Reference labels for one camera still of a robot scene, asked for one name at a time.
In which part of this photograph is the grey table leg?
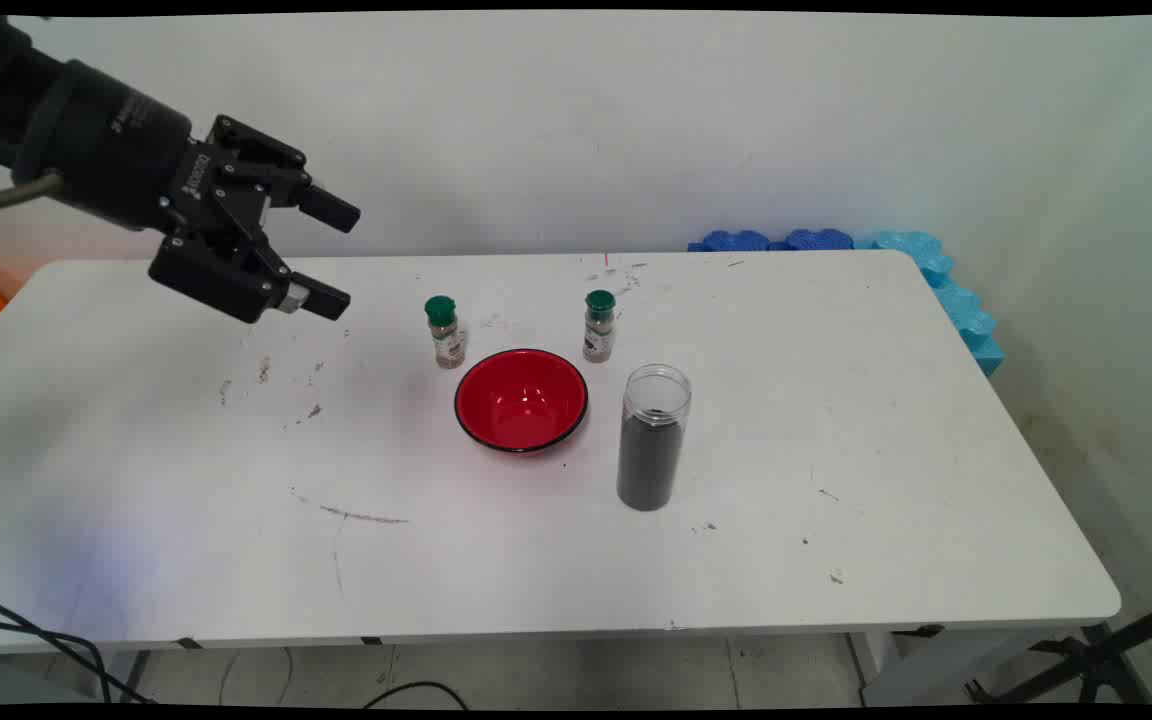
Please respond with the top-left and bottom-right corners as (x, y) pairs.
(119, 650), (152, 703)

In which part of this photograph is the black tripod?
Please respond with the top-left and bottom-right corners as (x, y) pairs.
(966, 592), (1152, 704)

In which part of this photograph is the clear jar of black grains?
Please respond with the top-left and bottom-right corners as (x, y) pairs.
(616, 364), (693, 512)

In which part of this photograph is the white table leg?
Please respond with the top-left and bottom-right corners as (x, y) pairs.
(848, 628), (1049, 706)

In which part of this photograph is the black curved floor cable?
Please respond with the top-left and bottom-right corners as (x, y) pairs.
(364, 682), (469, 709)

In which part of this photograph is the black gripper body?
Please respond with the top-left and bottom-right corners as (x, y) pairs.
(14, 58), (269, 243)

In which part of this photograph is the light blue foam mat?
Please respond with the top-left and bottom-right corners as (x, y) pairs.
(856, 230), (1005, 378)

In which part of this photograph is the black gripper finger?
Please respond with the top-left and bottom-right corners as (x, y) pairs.
(147, 231), (352, 325)
(208, 114), (362, 234)

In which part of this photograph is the green capped spice bottle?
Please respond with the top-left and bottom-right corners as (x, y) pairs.
(424, 295), (468, 370)
(581, 290), (618, 363)

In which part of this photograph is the red bowl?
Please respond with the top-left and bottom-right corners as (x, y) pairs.
(453, 348), (590, 455)

